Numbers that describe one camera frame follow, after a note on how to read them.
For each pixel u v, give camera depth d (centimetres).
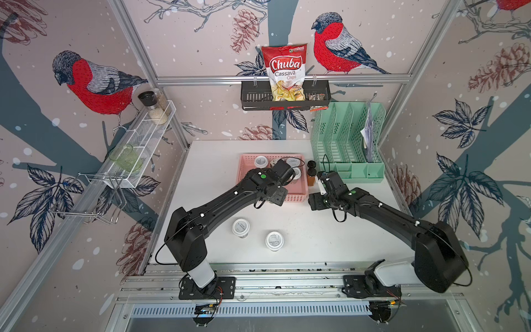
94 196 59
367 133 90
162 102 85
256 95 95
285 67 80
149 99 80
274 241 78
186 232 42
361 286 72
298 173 98
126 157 68
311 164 97
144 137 81
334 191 66
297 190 100
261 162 103
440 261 42
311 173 98
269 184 55
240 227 82
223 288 73
